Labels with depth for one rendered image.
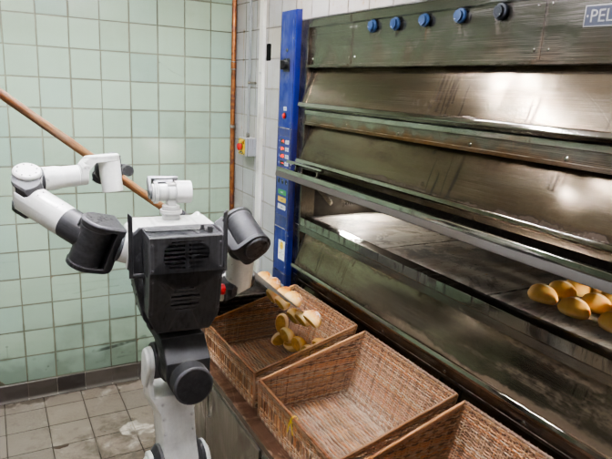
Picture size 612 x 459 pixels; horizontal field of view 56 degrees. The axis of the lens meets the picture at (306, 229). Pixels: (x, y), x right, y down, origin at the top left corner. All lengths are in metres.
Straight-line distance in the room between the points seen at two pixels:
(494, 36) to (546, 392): 1.03
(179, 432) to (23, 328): 1.86
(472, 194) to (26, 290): 2.51
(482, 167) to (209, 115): 2.05
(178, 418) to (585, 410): 1.16
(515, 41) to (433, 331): 0.98
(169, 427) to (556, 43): 1.56
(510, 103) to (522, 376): 0.79
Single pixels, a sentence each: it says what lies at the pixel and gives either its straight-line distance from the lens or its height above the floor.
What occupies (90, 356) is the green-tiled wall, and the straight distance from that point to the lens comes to 3.74.
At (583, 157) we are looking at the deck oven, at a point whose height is 1.66.
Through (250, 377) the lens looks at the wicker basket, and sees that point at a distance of 2.33.
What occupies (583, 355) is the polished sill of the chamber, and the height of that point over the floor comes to 1.16.
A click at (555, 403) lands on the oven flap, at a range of 1.79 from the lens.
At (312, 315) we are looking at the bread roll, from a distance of 2.38.
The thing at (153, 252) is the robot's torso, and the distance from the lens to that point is 1.55.
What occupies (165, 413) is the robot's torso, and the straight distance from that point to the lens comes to 1.90.
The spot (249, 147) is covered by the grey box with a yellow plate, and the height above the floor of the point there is 1.46.
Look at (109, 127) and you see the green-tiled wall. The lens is 3.41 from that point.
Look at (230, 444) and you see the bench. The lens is 2.53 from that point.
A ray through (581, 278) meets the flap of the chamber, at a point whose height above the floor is 1.41.
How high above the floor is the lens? 1.80
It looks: 14 degrees down
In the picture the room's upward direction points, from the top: 3 degrees clockwise
